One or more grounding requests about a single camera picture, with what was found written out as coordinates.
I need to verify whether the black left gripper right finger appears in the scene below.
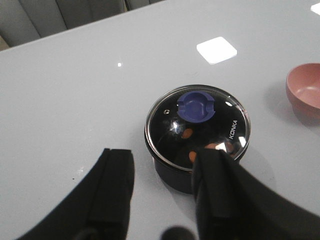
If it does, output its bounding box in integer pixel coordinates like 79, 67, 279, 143
192, 148, 320, 240

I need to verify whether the glass pot lid blue knob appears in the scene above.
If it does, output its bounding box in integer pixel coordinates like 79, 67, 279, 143
144, 84, 252, 173

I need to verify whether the left grey upholstered chair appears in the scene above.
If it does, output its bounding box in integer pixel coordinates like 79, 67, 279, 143
0, 0, 130, 47

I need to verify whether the pink bowl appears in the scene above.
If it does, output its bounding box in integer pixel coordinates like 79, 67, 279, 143
285, 62, 320, 119

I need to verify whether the right grey upholstered chair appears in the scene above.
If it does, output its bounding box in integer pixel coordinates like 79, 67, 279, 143
124, 0, 163, 11

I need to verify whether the grey upholstered chair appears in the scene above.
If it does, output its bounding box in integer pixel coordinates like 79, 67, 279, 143
124, 0, 163, 11
0, 0, 130, 47

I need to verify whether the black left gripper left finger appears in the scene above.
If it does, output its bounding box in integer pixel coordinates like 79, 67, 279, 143
20, 148, 135, 240

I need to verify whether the dark blue saucepan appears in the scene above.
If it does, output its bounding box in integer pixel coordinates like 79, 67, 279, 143
144, 139, 251, 195

